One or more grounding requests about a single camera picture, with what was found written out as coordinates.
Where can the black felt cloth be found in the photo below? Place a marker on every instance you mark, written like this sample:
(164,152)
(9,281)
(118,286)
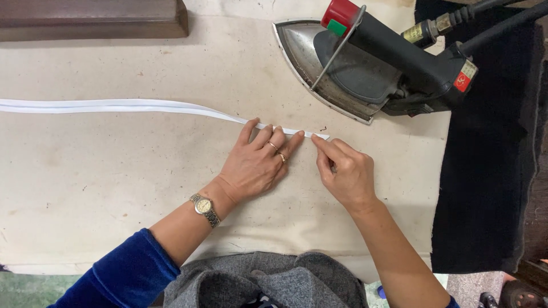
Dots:
(483,171)

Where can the grey wool garment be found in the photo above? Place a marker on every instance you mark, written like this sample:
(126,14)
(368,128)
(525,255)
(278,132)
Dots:
(265,282)

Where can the person's left hand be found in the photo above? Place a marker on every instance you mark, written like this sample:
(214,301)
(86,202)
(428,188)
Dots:
(252,169)

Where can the beige ironing pad cover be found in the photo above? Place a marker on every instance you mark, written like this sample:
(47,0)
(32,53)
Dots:
(107,179)

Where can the silver wristwatch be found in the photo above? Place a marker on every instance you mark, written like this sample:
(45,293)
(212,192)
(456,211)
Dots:
(204,207)

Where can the white fabric strip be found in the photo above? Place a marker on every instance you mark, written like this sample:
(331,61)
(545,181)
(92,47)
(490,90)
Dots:
(128,105)

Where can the black wheel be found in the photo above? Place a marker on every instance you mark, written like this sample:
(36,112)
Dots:
(520,296)

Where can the dark wooden block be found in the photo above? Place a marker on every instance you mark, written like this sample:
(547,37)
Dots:
(90,19)

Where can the black steam iron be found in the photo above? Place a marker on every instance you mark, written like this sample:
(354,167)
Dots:
(385,64)

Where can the small blue object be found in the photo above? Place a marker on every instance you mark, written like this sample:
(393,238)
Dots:
(381,292)

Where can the blue velvet sleeve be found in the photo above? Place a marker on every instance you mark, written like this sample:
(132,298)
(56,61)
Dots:
(124,273)

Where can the person's right hand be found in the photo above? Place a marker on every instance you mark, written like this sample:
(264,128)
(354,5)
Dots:
(353,175)

